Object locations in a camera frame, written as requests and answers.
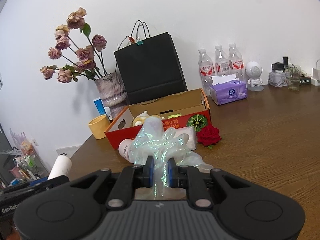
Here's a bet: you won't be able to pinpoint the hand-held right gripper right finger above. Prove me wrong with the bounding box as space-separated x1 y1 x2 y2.
167 159 250 209

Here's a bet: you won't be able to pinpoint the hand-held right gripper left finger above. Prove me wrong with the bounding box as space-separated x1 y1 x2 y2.
70 155 154 209

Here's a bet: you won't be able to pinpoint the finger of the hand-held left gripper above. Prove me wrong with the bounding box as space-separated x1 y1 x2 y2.
27 175 70 189

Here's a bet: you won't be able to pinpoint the iridescent plastic bag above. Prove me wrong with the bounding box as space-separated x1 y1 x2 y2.
129 117 214 200

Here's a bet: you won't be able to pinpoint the small white bottle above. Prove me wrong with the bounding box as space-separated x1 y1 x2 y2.
47 155 73 180

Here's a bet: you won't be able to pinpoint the red orange cardboard box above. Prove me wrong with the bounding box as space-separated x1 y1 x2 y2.
104 88 211 150

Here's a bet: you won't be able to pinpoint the yellow white plush toy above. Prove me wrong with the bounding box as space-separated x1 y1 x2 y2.
132 111 165 127

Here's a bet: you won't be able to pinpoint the red rose flower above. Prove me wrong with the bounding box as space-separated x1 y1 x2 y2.
196 125 222 148

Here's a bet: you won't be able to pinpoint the rack of small goods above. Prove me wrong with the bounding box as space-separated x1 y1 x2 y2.
0 127 49 188

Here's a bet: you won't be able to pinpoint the white cream jar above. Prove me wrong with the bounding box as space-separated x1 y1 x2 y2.
118 139 137 163

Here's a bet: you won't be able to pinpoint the white flat box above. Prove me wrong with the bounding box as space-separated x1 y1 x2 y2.
55 145 82 158

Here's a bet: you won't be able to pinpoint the white wrapped tissue pack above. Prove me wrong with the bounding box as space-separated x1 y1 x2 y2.
175 126 198 150

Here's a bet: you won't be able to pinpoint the yellow mug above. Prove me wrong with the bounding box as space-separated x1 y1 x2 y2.
88 114 111 140

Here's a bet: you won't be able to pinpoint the blue and white tube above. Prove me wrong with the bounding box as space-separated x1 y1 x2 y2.
93 98 107 117

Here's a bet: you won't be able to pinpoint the mottled purple ceramic vase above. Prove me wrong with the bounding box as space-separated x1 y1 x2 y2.
94 72 127 120

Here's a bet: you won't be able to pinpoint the black paper bag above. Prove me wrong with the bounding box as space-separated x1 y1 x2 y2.
114 20 188 105

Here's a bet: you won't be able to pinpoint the purple tissue pack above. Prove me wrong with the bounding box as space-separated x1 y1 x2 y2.
209 75 248 105

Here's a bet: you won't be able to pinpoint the clear water bottle red label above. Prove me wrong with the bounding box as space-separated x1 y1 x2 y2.
198 49 215 90
214 45 229 77
228 43 244 80

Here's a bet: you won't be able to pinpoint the white robot figure speaker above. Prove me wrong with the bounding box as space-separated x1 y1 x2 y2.
245 60 264 92

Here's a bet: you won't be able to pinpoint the dry twig with orange bud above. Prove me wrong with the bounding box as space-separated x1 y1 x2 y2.
115 36 137 73

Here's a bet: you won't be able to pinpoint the dried pink rose bouquet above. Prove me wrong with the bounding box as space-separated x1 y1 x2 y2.
39 6 108 83

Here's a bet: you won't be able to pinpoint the black charger plugs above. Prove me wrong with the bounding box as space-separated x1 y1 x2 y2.
272 56 290 70

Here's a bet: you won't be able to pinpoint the clear drinking glass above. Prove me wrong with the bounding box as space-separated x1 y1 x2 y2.
284 65 300 91

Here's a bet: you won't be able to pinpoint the white power adapter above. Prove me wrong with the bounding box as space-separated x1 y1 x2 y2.
311 59 320 87

